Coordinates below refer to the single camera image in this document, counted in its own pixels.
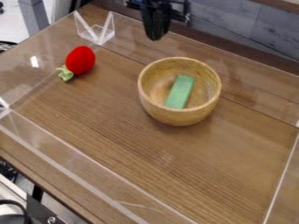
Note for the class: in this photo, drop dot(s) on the clear acrylic corner bracket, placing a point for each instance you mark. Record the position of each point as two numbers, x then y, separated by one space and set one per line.
96 34

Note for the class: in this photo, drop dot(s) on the green rectangular block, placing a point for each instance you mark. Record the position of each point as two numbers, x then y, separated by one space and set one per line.
180 92

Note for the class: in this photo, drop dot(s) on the black metal table bracket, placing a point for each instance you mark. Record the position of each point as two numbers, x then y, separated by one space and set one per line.
40 214

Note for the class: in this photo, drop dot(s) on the grey post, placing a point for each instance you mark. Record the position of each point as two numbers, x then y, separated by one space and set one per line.
34 15

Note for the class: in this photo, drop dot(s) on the red plush strawberry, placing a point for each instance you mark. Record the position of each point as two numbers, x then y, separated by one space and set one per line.
79 62

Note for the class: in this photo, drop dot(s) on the clear acrylic tray wall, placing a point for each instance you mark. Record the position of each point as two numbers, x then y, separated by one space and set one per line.
80 138

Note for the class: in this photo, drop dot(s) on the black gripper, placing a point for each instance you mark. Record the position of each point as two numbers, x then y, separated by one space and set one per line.
176 9

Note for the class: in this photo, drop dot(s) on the wooden bowl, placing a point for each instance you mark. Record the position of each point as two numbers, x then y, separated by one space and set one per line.
155 81

